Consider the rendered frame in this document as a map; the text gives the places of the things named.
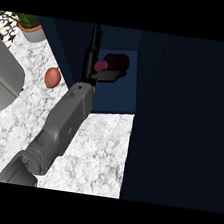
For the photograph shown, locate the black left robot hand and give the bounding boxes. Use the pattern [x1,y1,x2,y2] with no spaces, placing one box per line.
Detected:
[79,22,134,92]

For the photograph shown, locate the dark red wine bottle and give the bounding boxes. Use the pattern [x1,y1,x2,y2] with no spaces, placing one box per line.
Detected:
[92,49,132,77]

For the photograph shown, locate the dark navy cabinet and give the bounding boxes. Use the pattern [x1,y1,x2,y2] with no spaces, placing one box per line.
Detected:
[25,15,169,122]

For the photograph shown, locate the potted green plant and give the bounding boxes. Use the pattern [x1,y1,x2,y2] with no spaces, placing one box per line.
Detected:
[12,12,50,45]

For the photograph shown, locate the grey rounded appliance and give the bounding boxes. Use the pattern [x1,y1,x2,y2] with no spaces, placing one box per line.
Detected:
[0,32,32,117]

